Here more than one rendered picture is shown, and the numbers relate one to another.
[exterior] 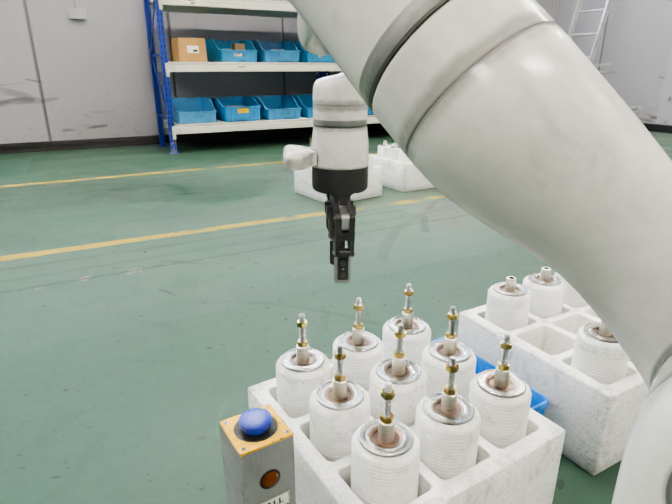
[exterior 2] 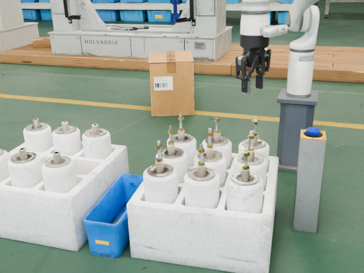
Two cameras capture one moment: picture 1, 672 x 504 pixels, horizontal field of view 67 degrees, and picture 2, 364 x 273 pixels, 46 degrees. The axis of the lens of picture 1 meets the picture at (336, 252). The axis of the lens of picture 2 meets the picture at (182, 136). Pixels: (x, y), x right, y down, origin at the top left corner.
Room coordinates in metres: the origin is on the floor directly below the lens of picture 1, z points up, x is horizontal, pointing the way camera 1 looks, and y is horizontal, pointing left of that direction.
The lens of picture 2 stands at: (1.57, 0.69, 0.79)
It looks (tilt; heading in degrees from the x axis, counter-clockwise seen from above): 22 degrees down; 228
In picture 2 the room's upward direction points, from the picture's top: 2 degrees counter-clockwise
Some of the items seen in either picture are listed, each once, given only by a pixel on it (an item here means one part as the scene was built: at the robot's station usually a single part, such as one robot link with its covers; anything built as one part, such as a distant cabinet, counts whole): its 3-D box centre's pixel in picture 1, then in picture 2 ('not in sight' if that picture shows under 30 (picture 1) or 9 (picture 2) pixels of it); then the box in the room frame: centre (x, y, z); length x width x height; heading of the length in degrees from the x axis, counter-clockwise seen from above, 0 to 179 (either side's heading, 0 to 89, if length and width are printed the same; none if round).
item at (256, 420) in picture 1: (255, 423); (313, 132); (0.51, 0.10, 0.32); 0.04 x 0.04 x 0.02
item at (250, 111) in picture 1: (235, 108); not in sight; (5.21, 1.00, 0.36); 0.50 x 0.38 x 0.21; 29
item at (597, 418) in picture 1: (576, 360); (53, 186); (1.03, -0.56, 0.09); 0.39 x 0.39 x 0.18; 30
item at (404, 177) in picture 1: (408, 170); not in sight; (3.39, -0.49, 0.09); 0.39 x 0.39 x 0.18; 31
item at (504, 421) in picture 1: (495, 430); (182, 163); (0.70, -0.27, 0.16); 0.10 x 0.10 x 0.18
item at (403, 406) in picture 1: (396, 416); (209, 183); (0.73, -0.11, 0.16); 0.10 x 0.10 x 0.18
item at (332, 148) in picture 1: (325, 141); (261, 21); (0.67, 0.01, 0.64); 0.11 x 0.09 x 0.06; 96
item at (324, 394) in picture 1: (339, 394); (250, 159); (0.67, -0.01, 0.25); 0.08 x 0.08 x 0.01
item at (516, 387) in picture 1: (501, 383); (181, 138); (0.70, -0.27, 0.25); 0.08 x 0.08 x 0.01
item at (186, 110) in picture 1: (191, 110); not in sight; (5.03, 1.39, 0.36); 0.50 x 0.38 x 0.21; 29
